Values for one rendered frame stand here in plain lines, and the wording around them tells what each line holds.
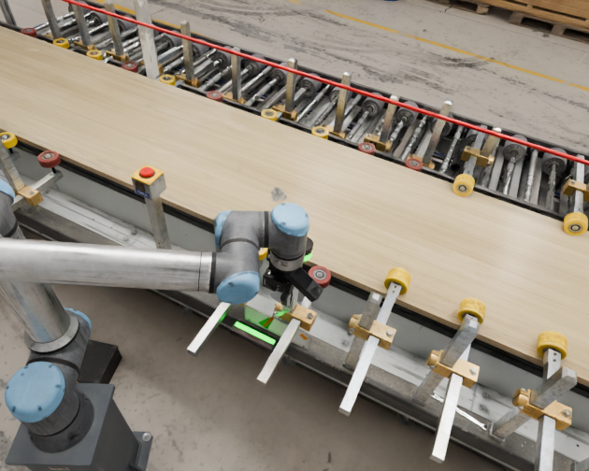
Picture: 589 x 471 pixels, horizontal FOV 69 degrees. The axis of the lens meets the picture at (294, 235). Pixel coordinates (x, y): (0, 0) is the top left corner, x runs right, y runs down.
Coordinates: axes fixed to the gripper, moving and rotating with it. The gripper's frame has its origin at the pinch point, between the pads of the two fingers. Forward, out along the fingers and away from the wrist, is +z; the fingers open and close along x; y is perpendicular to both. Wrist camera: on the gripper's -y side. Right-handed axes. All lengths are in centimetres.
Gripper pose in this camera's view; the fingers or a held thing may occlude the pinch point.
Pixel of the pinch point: (288, 304)
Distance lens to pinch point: 129.4
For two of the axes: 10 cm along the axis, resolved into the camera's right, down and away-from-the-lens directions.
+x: -4.4, 6.4, -6.3
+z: -0.8, 6.7, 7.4
